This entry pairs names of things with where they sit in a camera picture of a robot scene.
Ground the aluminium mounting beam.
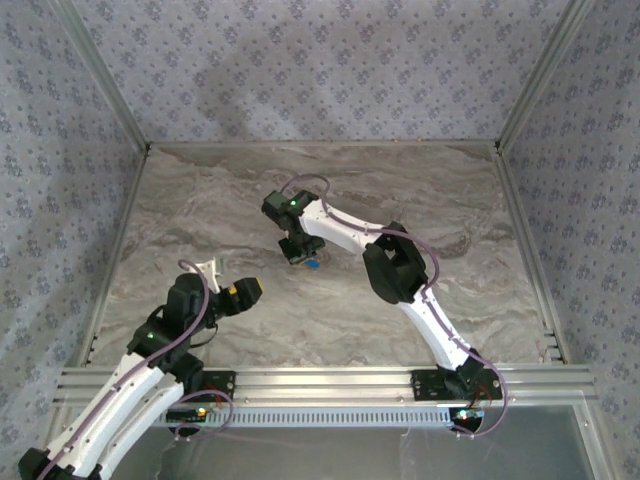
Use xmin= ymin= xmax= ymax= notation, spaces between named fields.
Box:
xmin=53 ymin=364 xmax=599 ymax=404

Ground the grey metal panel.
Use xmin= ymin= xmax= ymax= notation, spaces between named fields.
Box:
xmin=49 ymin=404 xmax=601 ymax=480

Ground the aluminium frame rail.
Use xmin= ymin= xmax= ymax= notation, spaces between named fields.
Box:
xmin=148 ymin=140 xmax=501 ymax=150
xmin=74 ymin=147 xmax=151 ymax=369
xmin=492 ymin=147 xmax=574 ymax=366

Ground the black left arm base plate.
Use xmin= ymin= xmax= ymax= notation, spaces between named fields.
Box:
xmin=198 ymin=370 xmax=237 ymax=402

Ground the grey slotted cable duct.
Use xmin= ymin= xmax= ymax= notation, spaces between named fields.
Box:
xmin=149 ymin=405 xmax=457 ymax=430

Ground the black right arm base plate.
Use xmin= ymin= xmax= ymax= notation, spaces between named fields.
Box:
xmin=410 ymin=368 xmax=504 ymax=402

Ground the aluminium frame post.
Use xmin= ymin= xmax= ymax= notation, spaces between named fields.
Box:
xmin=49 ymin=0 xmax=154 ymax=154
xmin=497 ymin=0 xmax=600 ymax=154

